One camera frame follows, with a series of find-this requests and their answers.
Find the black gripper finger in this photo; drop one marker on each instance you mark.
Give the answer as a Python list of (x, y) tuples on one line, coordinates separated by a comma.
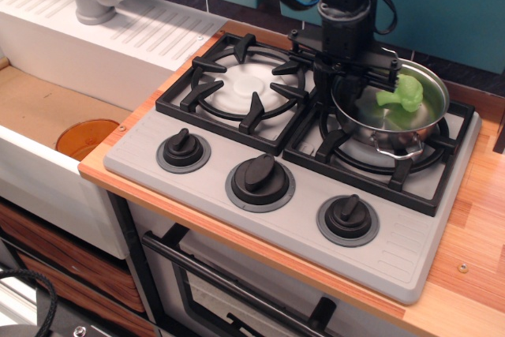
[(323, 76), (348, 90)]

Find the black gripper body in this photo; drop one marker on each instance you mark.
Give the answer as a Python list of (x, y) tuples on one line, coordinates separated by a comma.
[(346, 42)]

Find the green toy cauliflower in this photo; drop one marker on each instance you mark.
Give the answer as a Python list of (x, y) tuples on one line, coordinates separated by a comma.
[(408, 93)]

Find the stainless steel pot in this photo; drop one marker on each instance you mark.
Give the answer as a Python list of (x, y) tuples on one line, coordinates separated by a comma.
[(390, 129)]

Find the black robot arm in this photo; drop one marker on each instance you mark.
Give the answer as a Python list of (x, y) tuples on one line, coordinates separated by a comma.
[(346, 6)]

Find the grey toy stove top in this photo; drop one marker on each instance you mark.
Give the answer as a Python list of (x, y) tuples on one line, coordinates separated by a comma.
[(395, 263)]

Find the black middle stove knob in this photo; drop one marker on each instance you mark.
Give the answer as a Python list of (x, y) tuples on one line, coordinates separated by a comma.
[(260, 184)]

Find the black stove knob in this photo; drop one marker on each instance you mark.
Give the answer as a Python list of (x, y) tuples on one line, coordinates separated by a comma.
[(260, 184), (348, 221), (183, 152)]

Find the black right stove knob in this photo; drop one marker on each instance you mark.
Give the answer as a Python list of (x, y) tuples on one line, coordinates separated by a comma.
[(348, 221)]

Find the black left stove knob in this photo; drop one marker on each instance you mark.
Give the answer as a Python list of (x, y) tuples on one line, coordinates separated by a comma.
[(183, 152)]

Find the white left burner disc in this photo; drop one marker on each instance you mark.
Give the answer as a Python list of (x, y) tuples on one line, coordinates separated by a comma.
[(241, 81)]

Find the black right burner grate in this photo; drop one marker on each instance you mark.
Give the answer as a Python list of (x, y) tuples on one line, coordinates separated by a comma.
[(319, 144)]

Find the toy oven door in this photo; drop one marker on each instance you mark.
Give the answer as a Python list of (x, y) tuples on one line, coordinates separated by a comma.
[(217, 291)]

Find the orange plastic plate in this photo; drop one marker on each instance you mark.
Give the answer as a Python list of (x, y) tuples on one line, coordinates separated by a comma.
[(82, 138)]

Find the white toy sink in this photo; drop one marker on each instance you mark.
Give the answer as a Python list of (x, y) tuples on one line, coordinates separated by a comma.
[(57, 72)]

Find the wooden drawer fronts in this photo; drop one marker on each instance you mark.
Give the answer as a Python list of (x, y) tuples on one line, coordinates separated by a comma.
[(95, 282)]

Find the black oven door handle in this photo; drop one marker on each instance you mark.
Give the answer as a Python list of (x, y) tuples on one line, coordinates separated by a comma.
[(168, 247)]

